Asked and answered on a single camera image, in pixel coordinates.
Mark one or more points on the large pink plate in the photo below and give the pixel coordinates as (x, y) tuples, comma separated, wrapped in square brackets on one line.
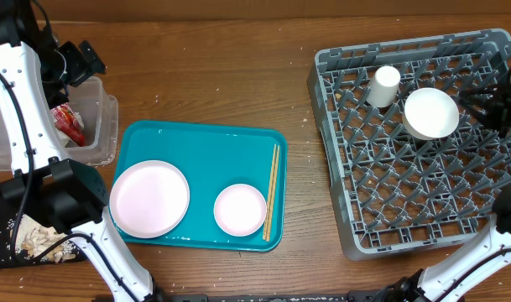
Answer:
[(149, 199)]

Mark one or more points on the clear plastic waste bin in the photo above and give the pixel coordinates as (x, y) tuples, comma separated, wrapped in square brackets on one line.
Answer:
[(99, 114)]

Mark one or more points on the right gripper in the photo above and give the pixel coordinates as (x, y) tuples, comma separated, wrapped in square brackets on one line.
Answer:
[(503, 110)]

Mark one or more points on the white cup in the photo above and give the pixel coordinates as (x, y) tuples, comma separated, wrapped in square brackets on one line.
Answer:
[(383, 87)]

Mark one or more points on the right wooden chopstick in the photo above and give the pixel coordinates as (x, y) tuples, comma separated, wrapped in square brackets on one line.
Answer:
[(273, 195)]

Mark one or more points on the rice and peanut scraps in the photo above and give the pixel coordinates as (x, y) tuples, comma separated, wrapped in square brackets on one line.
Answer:
[(33, 239)]

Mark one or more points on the red snack wrapper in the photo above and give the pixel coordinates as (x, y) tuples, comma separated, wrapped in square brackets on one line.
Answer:
[(69, 123)]

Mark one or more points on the small pink plate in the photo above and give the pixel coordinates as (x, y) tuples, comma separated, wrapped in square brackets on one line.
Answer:
[(240, 210)]

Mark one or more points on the black rectangular waste tray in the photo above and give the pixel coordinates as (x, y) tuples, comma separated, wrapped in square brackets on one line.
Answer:
[(8, 257)]

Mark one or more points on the white bowl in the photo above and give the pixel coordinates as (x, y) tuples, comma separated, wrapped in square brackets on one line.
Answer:
[(430, 113)]

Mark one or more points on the grey plastic dishwasher rack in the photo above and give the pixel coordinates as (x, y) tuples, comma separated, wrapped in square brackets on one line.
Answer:
[(391, 192)]

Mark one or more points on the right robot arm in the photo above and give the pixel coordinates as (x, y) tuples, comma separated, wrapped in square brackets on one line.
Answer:
[(489, 250)]

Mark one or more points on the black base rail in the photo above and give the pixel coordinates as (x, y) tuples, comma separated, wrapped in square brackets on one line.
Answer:
[(351, 296)]

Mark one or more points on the left wooden chopstick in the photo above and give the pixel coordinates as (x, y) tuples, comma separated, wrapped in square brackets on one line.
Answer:
[(271, 181)]

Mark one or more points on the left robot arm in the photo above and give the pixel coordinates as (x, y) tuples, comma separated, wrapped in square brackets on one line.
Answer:
[(47, 184)]

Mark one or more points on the wooden chopstick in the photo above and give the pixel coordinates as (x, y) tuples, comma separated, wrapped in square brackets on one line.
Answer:
[(273, 195), (271, 181)]

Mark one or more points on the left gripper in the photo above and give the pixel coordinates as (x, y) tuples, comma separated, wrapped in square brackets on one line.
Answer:
[(81, 70)]

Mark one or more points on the white tissue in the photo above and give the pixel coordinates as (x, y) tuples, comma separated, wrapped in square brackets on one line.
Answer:
[(65, 140)]

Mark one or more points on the teal plastic serving tray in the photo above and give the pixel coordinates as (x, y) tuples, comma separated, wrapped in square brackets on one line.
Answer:
[(211, 157)]

